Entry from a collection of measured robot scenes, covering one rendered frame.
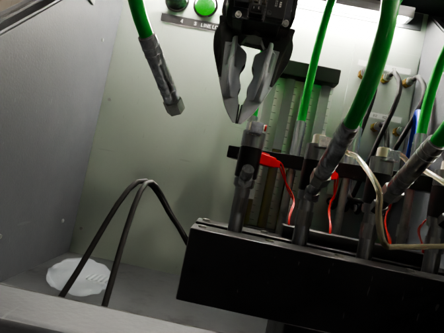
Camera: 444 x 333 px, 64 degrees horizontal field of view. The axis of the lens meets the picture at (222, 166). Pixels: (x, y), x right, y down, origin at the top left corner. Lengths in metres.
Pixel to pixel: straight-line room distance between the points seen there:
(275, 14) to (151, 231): 0.51
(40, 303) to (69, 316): 0.02
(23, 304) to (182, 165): 0.53
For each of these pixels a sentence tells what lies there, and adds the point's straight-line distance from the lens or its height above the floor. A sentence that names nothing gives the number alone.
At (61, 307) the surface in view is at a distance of 0.23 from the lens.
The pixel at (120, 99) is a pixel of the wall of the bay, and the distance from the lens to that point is 0.77.
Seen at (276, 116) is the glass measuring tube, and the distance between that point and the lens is 0.72.
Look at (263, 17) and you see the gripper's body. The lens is 0.38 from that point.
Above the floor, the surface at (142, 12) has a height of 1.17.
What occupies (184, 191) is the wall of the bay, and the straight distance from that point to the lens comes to 0.72.
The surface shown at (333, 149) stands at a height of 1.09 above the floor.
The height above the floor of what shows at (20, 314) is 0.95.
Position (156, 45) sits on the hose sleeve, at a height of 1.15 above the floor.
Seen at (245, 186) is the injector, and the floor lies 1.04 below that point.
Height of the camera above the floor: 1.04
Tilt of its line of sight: 2 degrees up
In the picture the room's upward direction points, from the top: 12 degrees clockwise
